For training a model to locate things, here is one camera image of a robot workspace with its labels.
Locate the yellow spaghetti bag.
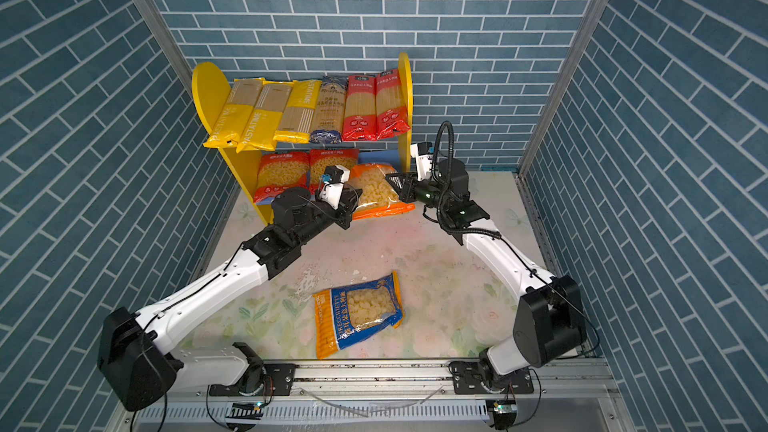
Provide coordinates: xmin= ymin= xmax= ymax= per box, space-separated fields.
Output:
xmin=274 ymin=79 xmax=321 ymax=144
xmin=236 ymin=82 xmax=293 ymax=153
xmin=203 ymin=79 xmax=264 ymax=148

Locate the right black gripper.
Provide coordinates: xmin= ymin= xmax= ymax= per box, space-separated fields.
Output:
xmin=388 ymin=171 xmax=452 ymax=214

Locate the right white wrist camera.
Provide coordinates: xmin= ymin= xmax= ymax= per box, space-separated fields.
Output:
xmin=410 ymin=142 xmax=434 ymax=181

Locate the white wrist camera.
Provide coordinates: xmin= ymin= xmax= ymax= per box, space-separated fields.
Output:
xmin=410 ymin=142 xmax=434 ymax=181
xmin=316 ymin=165 xmax=350 ymax=210

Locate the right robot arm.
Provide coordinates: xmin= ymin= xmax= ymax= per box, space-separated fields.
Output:
xmin=385 ymin=159 xmax=588 ymax=390

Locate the blue spaghetti bag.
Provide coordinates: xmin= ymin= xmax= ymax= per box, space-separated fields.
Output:
xmin=310 ymin=76 xmax=348 ymax=144

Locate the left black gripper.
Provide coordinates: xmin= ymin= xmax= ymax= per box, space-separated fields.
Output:
xmin=292 ymin=184 xmax=363 ymax=250

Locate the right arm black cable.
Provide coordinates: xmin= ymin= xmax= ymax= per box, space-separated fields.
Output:
xmin=430 ymin=121 xmax=502 ymax=238

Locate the red macaroni bag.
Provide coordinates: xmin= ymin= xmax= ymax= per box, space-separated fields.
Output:
xmin=309 ymin=148 xmax=359 ymax=193
xmin=253 ymin=151 xmax=310 ymax=203

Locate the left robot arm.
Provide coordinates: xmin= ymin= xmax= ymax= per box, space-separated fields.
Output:
xmin=97 ymin=184 xmax=362 ymax=412

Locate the blue orange shell pasta bag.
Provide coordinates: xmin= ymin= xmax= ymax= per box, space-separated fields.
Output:
xmin=313 ymin=271 xmax=405 ymax=360

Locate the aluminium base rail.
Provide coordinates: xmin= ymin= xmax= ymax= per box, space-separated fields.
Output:
xmin=106 ymin=359 xmax=634 ymax=431

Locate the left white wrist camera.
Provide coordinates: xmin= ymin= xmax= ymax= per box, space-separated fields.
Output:
xmin=316 ymin=165 xmax=350 ymax=210

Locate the orange macaroni bag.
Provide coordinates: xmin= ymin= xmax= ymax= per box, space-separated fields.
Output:
xmin=348 ymin=164 xmax=415 ymax=220

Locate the red spaghetti bag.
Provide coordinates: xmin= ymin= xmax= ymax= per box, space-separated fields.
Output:
xmin=375 ymin=69 xmax=410 ymax=140
xmin=342 ymin=75 xmax=377 ymax=142

